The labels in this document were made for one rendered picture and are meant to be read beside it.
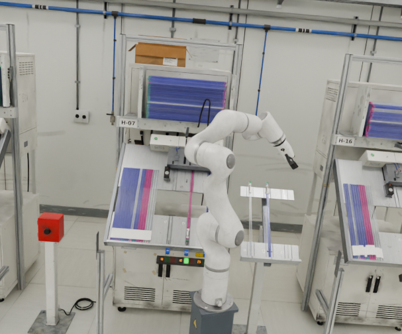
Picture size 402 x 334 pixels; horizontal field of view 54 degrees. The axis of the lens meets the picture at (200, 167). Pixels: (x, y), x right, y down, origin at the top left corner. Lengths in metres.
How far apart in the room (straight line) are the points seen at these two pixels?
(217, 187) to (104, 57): 2.79
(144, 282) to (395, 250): 1.64
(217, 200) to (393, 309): 1.94
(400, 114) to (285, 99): 1.57
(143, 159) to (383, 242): 1.60
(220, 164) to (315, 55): 2.86
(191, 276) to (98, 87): 2.23
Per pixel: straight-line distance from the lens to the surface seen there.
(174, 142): 2.66
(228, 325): 2.01
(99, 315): 2.73
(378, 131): 2.87
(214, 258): 1.83
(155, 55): 2.93
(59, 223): 2.63
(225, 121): 1.59
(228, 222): 1.72
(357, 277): 3.05
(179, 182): 2.58
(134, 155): 2.70
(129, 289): 2.95
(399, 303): 3.28
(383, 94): 3.05
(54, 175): 4.55
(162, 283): 2.89
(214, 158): 1.53
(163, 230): 2.44
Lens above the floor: 1.82
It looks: 16 degrees down
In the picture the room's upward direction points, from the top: 5 degrees clockwise
